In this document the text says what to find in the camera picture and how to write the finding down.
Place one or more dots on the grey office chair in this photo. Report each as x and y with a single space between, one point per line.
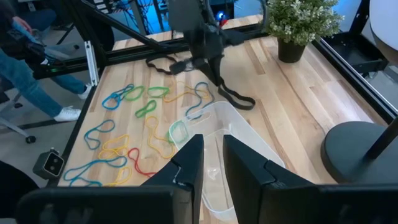
12 124

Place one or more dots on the black utility cart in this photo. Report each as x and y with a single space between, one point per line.
354 56

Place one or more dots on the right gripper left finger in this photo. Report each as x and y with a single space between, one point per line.
174 199

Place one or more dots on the person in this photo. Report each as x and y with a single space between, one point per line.
18 77

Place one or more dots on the clear plastic bin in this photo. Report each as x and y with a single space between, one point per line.
214 124

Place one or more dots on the wide black rubber band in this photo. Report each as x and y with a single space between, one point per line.
242 108
157 69

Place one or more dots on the red rubber band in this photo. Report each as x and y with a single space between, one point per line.
136 165

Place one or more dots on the black depth camera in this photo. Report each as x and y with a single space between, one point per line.
46 163

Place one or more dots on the silver aluminium bracket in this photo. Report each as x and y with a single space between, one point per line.
91 63

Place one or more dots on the green plant in black pot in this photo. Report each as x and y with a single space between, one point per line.
298 21

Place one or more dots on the blue rubber band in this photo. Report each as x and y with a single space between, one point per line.
86 137
109 109
93 162
188 111
90 181

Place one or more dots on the white globe lamp, black base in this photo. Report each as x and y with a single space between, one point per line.
351 152

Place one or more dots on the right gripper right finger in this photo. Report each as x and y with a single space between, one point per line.
264 193

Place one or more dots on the yellow rubber band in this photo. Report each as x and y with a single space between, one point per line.
174 99
102 154
148 141
127 177

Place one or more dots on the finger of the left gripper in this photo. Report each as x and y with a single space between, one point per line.
180 67
236 39

